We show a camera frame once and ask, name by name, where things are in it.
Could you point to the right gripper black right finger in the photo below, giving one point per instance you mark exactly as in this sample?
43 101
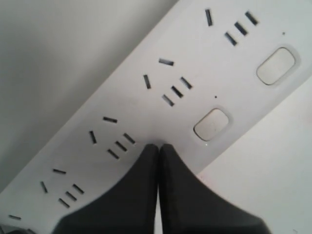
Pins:
189 207

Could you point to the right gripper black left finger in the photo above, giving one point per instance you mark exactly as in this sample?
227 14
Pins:
129 207

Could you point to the white power strip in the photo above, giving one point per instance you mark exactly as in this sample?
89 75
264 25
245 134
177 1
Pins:
205 75

